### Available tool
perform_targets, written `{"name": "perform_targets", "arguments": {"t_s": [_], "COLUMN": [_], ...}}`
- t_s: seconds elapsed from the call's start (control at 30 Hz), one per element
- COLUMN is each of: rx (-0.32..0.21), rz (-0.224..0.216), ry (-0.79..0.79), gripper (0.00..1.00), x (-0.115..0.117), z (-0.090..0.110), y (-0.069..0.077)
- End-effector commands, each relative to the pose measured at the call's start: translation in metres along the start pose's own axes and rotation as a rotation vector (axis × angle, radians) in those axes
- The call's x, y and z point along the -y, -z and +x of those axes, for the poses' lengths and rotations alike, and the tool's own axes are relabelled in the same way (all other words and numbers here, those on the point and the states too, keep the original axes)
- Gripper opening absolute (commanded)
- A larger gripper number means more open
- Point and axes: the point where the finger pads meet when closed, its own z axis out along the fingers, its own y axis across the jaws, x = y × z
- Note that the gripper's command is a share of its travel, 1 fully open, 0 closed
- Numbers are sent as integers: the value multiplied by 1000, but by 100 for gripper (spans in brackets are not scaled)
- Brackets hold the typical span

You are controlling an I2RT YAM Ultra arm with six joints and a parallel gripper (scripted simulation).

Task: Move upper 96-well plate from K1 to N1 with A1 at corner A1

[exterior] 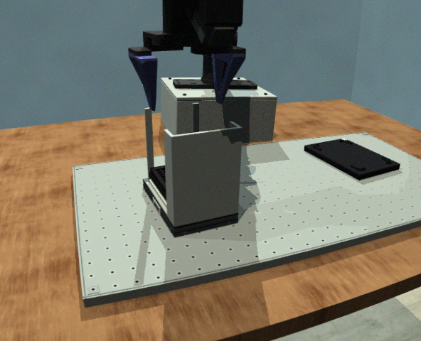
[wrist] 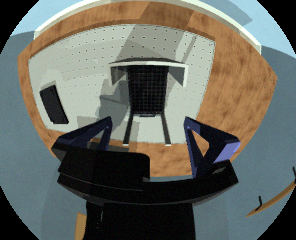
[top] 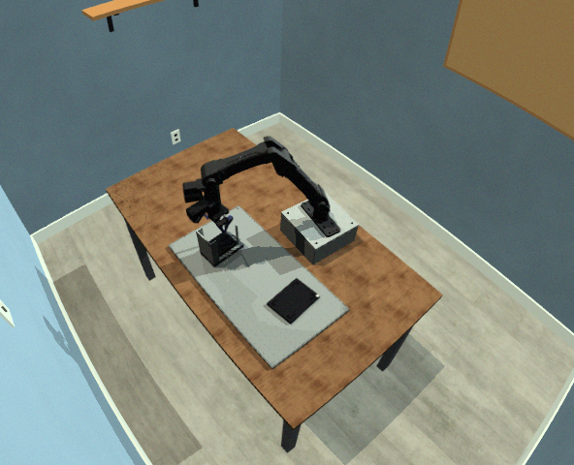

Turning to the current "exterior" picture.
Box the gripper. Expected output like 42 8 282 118
128 31 246 111

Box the white well plate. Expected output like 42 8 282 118
149 179 166 207

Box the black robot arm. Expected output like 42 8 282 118
162 0 257 90

